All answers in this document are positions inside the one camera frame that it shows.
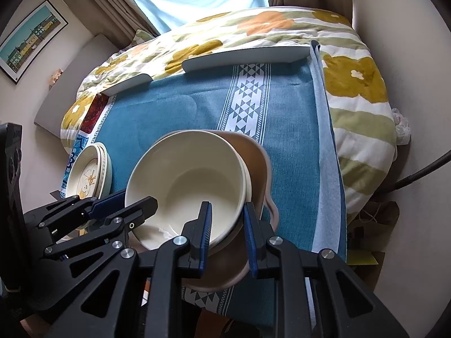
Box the framed picture of houses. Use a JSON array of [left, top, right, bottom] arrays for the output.
[[0, 0, 69, 85]]

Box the yellow flat packet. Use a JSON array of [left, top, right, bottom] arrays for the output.
[[347, 250, 378, 267]]

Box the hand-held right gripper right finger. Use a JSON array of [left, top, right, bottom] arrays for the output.
[[244, 202, 411, 338]]

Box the red and blue patterned cloth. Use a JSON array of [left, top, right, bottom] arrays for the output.
[[60, 93, 110, 199]]

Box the green patterned pillow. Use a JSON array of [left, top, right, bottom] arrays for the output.
[[132, 29, 156, 48]]

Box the cream bowl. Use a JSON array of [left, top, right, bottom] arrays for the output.
[[125, 130, 247, 251], [208, 158, 253, 256]]

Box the brownish pink bowl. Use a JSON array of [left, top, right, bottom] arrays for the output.
[[165, 130, 281, 291]]

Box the cream plate with orange flowers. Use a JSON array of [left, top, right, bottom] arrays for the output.
[[66, 142, 108, 199]]

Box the white plastic bag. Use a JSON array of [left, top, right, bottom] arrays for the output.
[[392, 107, 412, 146]]

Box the floral duvet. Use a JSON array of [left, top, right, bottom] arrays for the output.
[[60, 6, 399, 198]]

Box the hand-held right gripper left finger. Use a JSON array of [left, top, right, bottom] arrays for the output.
[[44, 201, 214, 338]]

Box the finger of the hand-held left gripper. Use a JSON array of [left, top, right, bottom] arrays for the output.
[[43, 197, 159, 260], [24, 189, 127, 232]]

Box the black curved cable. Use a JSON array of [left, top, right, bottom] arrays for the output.
[[394, 148, 451, 193]]

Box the brown paper bag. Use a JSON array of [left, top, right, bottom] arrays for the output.
[[347, 200, 401, 265]]

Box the pale grey headboard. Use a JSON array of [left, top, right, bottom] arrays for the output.
[[34, 34, 122, 138]]

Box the teal towel with white stripe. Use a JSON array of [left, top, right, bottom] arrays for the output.
[[92, 61, 348, 315]]

